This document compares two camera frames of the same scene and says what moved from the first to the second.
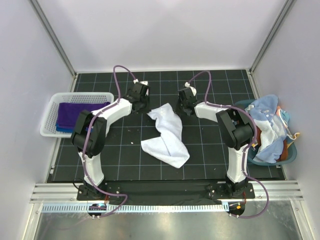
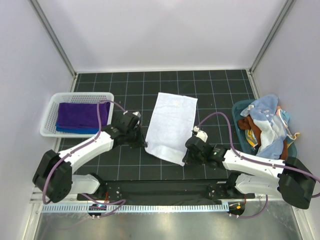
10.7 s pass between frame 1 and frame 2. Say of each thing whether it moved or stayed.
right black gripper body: moved
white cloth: moved
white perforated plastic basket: stayed
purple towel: stayed
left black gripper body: moved
